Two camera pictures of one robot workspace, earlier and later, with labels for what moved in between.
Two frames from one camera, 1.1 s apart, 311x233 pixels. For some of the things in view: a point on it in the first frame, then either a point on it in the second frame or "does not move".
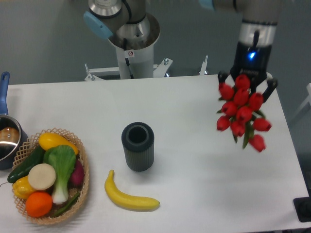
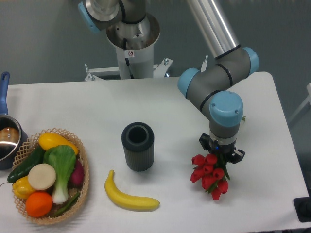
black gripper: [253, 60] → [225, 150]
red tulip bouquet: [240, 114] → [210, 170]
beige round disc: [42, 176] does not move
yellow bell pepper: [22, 187] does not move
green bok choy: [61, 159] does not move
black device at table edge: [302, 207] does not move
